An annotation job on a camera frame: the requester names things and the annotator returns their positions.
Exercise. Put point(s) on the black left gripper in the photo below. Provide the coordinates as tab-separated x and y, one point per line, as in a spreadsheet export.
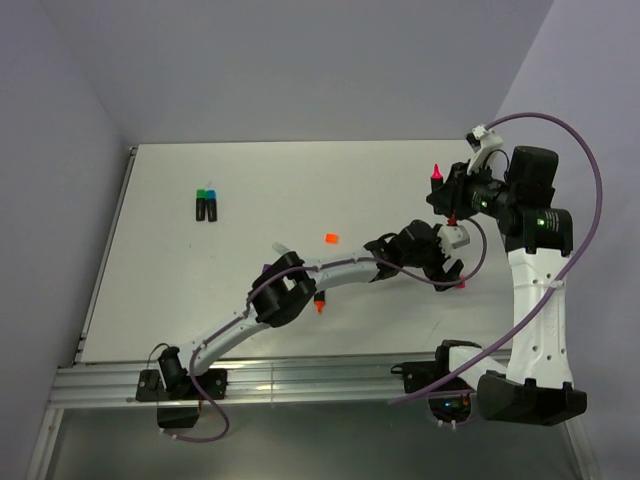
437	274

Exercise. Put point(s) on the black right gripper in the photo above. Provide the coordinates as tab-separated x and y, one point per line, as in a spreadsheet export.
456	186

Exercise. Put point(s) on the black pink tip highlighter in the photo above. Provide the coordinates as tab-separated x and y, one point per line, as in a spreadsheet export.
436	179

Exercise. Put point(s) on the black blue tip highlighter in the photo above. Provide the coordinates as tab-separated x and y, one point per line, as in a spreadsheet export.
211	209

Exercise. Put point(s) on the black green tip highlighter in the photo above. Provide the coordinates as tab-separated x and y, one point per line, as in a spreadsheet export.
200	209

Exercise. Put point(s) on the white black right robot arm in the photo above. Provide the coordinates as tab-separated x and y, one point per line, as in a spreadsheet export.
537	387

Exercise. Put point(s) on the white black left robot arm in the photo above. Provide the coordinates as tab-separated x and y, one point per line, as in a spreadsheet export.
280	294

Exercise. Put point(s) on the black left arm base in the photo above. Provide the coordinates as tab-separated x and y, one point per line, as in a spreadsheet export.
178	407

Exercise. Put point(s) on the orange pen cap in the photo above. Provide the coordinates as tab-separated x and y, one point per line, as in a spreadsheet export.
331	238

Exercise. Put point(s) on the black orange tip highlighter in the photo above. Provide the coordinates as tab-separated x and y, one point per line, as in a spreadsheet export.
319	301

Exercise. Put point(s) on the pale green capped highlighter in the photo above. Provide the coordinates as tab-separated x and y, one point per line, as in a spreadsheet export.
280	248

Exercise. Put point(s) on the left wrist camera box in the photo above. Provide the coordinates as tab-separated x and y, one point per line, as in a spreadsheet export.
453	236

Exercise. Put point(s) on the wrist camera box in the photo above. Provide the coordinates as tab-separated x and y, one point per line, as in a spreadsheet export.
483	141
453	236

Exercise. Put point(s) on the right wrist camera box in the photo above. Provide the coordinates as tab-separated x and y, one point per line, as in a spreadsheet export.
483	141

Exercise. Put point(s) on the aluminium front rail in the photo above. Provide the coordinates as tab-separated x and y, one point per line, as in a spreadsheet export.
261	381

